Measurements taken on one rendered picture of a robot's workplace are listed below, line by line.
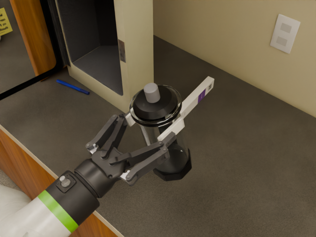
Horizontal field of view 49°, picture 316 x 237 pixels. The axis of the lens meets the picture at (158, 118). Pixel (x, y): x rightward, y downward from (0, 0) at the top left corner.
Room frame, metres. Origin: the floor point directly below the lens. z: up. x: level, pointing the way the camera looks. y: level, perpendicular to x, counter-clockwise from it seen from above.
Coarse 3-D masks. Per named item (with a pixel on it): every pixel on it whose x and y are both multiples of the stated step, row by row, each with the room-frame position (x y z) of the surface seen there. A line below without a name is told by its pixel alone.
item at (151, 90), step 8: (144, 88) 0.49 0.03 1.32; (152, 88) 0.49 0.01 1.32; (160, 88) 0.52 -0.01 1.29; (168, 88) 0.52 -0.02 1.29; (136, 96) 0.51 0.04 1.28; (144, 96) 0.50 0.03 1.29; (152, 96) 0.48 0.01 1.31; (160, 96) 0.49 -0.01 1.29; (168, 96) 0.49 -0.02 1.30; (176, 96) 0.50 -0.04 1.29; (136, 104) 0.48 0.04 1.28; (144, 104) 0.48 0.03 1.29; (152, 104) 0.48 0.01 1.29; (160, 104) 0.47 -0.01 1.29; (168, 104) 0.47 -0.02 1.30; (136, 112) 0.47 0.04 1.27; (144, 112) 0.46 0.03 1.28; (152, 112) 0.46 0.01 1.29; (160, 112) 0.46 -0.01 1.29; (168, 112) 0.46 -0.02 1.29
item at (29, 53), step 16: (0, 0) 0.86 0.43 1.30; (16, 0) 0.89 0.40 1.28; (32, 0) 0.92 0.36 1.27; (0, 16) 0.85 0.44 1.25; (16, 16) 0.88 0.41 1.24; (32, 16) 0.91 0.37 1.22; (0, 32) 0.84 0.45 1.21; (16, 32) 0.87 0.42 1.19; (32, 32) 0.90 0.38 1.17; (0, 48) 0.83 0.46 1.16; (16, 48) 0.86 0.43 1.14; (32, 48) 0.89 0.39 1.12; (48, 48) 0.93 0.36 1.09; (0, 64) 0.82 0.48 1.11; (16, 64) 0.85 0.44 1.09; (32, 64) 0.88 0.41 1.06; (48, 64) 0.91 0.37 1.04; (0, 80) 0.81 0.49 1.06; (16, 80) 0.84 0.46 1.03
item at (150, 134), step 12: (180, 96) 0.50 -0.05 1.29; (132, 108) 0.49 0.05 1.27; (144, 120) 0.45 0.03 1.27; (156, 120) 0.45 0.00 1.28; (144, 132) 0.46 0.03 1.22; (156, 132) 0.45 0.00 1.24; (180, 132) 0.47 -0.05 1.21; (180, 144) 0.47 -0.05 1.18; (180, 156) 0.46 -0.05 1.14; (156, 168) 0.47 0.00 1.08; (168, 168) 0.45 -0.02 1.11; (180, 168) 0.46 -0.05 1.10
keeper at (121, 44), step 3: (120, 42) 0.77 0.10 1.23; (123, 42) 0.76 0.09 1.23; (120, 45) 0.77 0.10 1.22; (123, 45) 0.76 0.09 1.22; (120, 48) 0.77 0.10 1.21; (123, 48) 0.76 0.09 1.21; (120, 51) 0.77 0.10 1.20; (123, 51) 0.76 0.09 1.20; (120, 54) 0.77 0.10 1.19; (123, 54) 0.77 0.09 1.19; (120, 57) 0.77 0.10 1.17; (123, 57) 0.77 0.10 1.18; (123, 60) 0.77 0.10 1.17
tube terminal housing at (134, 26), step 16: (128, 0) 0.78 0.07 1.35; (144, 0) 0.82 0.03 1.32; (128, 16) 0.77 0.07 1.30; (144, 16) 0.82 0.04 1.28; (128, 32) 0.77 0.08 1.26; (144, 32) 0.82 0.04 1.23; (128, 48) 0.77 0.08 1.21; (144, 48) 0.81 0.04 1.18; (128, 64) 0.76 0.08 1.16; (144, 64) 0.81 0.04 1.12; (80, 80) 0.93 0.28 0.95; (96, 80) 0.86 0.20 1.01; (128, 80) 0.76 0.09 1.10; (144, 80) 0.81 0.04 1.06; (112, 96) 0.81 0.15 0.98; (128, 96) 0.76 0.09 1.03
